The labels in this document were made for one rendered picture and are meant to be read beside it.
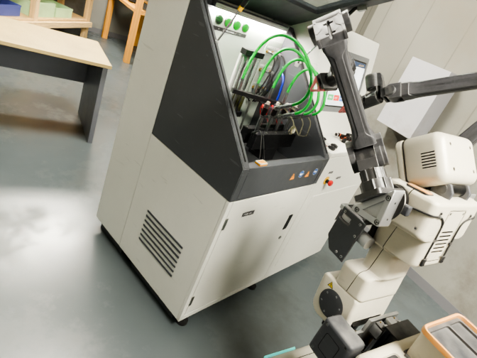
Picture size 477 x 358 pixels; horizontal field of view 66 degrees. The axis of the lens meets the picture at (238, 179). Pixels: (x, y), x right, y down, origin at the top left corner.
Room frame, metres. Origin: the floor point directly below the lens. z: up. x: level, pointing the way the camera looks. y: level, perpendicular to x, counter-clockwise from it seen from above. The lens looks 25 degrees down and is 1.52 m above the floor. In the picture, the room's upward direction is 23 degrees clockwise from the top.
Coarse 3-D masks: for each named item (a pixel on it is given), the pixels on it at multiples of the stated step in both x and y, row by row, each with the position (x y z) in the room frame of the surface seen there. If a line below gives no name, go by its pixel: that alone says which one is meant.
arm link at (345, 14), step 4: (344, 12) 1.08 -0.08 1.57; (348, 12) 1.07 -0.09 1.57; (344, 16) 1.07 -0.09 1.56; (348, 16) 1.07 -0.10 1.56; (344, 20) 1.07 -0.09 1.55; (348, 20) 1.07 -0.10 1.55; (312, 24) 1.09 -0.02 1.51; (348, 24) 1.08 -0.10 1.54; (308, 28) 1.08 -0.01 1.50; (312, 28) 1.08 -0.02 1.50; (348, 28) 1.10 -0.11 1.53; (352, 28) 1.11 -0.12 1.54; (312, 32) 1.08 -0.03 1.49; (348, 32) 1.12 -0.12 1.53; (312, 36) 1.08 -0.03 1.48; (312, 40) 1.09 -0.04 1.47; (316, 44) 1.12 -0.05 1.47; (348, 52) 1.37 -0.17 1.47; (352, 64) 1.37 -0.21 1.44; (352, 68) 1.40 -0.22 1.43
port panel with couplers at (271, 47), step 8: (272, 40) 2.07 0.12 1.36; (272, 48) 2.09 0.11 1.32; (280, 48) 2.15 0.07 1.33; (264, 56) 2.06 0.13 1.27; (264, 64) 2.08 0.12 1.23; (272, 64) 2.13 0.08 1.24; (256, 72) 2.05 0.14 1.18; (264, 72) 2.10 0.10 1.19; (272, 72) 2.11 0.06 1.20; (256, 80) 2.07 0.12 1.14; (264, 80) 2.12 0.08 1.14
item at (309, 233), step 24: (360, 48) 2.44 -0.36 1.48; (336, 120) 2.33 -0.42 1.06; (336, 168) 2.01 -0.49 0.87; (312, 192) 1.89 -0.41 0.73; (336, 192) 2.17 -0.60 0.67; (312, 216) 2.03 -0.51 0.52; (336, 216) 2.37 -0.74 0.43; (288, 240) 1.91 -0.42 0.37; (312, 240) 2.22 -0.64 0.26; (288, 264) 2.08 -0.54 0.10
